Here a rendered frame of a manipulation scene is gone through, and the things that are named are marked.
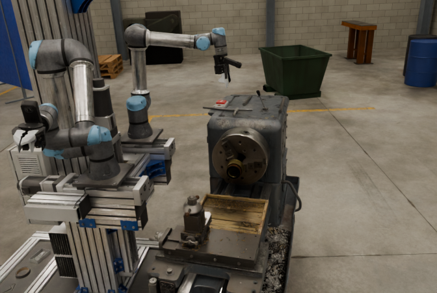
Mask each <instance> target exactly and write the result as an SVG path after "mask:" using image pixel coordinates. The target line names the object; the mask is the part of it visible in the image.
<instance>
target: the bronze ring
mask: <svg viewBox="0 0 437 293"><path fill-rule="evenodd" d="M244 169H245V167H244V164H243V163H242V162H241V161H240V160H236V159H234V160H231V161H229V163H228V167H227V170H226V173H227V175H228V177H230V178H232V179H237V178H238V177H239V176H240V175H241V174H242V173H243V172H244Z"/></svg>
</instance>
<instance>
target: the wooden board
mask: <svg viewBox="0 0 437 293"><path fill-rule="evenodd" d="M216 199H217V201H218V203H217V201H216ZM219 199H220V200H222V199H223V200H222V201H221V202H220V200H219ZM209 200H210V201H211V202H210V201H209ZM224 200H225V201H224ZM226 200H227V202H226ZM232 200H233V201H232ZM207 201H208V202H209V203H208V204H207V205H206V202H207ZM230 201H231V202H230ZM246 202H248V203H246ZM214 203H215V204H214ZM254 203H255V204H254ZM200 204H201V205H202V207H203V209H205V212H210V213H211V218H212V222H211V223H210V225H209V228H211V227H212V228H214V229H222V230H228V231H236V232H238V230H239V231H240V232H244V233H252V234H257V235H260V239H261V234H262V231H263V226H264V223H265V218H266V214H267V209H268V206H269V200H266V199H254V198H248V197H235V196H225V195H217V194H207V193H205V196H204V197H203V198H202V200H201V202H200ZM212 204H213V205H212ZM216 204H217V205H216ZM219 204H220V206H218V205H219ZM222 204H223V205H222ZM235 204H236V205H235ZM239 204H240V205H239ZM247 204H248V205H247ZM258 204H260V205H258ZM262 204H263V205H264V207H263V205H262ZM227 205H228V206H227ZM214 206H215V207H214ZM216 206H218V207H216ZM236 206H237V207H236ZM248 206H250V207H249V208H248ZM257 206H258V207H260V206H262V207H261V208H258V207H257ZM219 207H221V208H219ZM227 207H228V208H227ZM238 207H239V208H238ZM253 207H254V208H253ZM236 208H237V209H236ZM246 208H248V209H246ZM208 210H209V211H208ZM214 210H215V211H214ZM246 211H247V212H246ZM257 211H258V212H257ZM262 211H263V212H262ZM256 212H257V213H256ZM216 214H217V215H216ZM258 215H259V216H258ZM256 216H257V217H256ZM260 216H262V217H260ZM214 219H216V220H214ZM248 219H249V221H248ZM243 222H244V223H245V224H243ZM249 222H250V223H249ZM257 223H259V224H257ZM247 224H248V226H246V225H247ZM251 224H252V225H251ZM242 225H243V226H242ZM249 226H250V227H249ZM256 226H257V227H258V228H256ZM255 228H256V229H255ZM255 230H256V232H255ZM257 230H258V231H257Z"/></svg>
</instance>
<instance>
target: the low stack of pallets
mask: <svg viewBox="0 0 437 293"><path fill-rule="evenodd" d="M121 55H122V54H119V55H102V56H101V55H98V61H99V68H100V73H101V77H103V76H105V75H110V76H111V79H115V78H116V77H117V76H118V75H119V74H120V73H121V72H122V71H123V70H124V67H123V65H122V64H123V61H122V56H121ZM117 58H118V59H117ZM118 69H119V70H118Z"/></svg>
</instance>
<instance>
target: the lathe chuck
mask: <svg viewBox="0 0 437 293"><path fill-rule="evenodd" d="M245 131H246V132H248V133H249V134H245V133H244V132H245ZM226 136H227V138H228V140H229V141H230V142H231V144H232V146H233V147H234V148H235V150H236V152H238V153H241V154H243V155H244V156H245V157H246V158H257V159H267V163H266V165H263V167H262V168H254V169H253V170H249V169H248V171H244V172H243V173H242V174H241V175H240V176H239V177H238V178H237V179H232V181H231V183H233V184H235V185H250V184H252V183H255V182H256V181H258V180H259V179H261V178H262V176H263V175H264V173H265V171H266V169H267V165H268V162H269V149H268V147H267V145H266V143H265V141H264V140H263V139H262V137H260V136H259V135H258V134H256V133H255V132H253V131H250V130H248V129H233V130H230V131H228V132H227V133H225V134H223V135H222V136H221V137H220V139H219V141H218V142H217V144H216V145H215V147H214V149H213V153H212V161H213V165H214V167H215V169H216V171H217V173H218V174H219V175H220V176H221V177H222V178H223V179H225V177H226V176H227V173H226V170H227V167H228V163H229V162H228V161H227V156H226V155H225V150H224V149H223V147H222V146H221V145H222V143H223V141H222V139H223V138H224V137H226Z"/></svg>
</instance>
